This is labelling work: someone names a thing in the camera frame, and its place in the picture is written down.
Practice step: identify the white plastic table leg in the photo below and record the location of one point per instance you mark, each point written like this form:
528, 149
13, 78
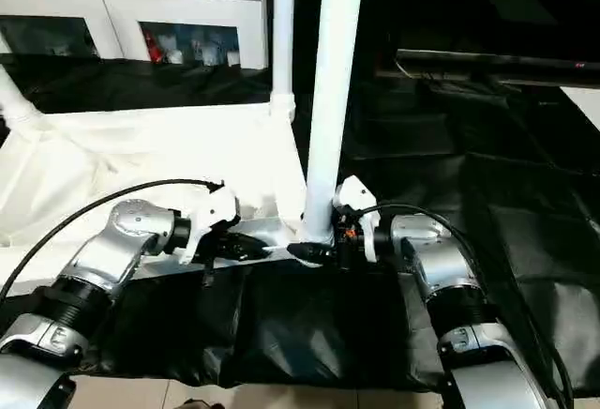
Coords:
16, 104
333, 99
282, 29

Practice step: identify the black plastic mat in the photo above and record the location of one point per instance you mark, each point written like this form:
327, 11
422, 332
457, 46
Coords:
469, 216

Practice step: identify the white cabinet with glass doors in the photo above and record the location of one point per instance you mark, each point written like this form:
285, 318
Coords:
117, 5

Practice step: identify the white flat board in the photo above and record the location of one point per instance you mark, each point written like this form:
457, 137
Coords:
583, 104

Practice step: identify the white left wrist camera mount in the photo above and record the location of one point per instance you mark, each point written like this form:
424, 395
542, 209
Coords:
215, 207

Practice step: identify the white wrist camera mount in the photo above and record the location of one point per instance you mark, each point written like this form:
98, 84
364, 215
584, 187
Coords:
215, 207
356, 193

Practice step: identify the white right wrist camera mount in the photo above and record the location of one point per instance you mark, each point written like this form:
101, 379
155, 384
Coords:
356, 193

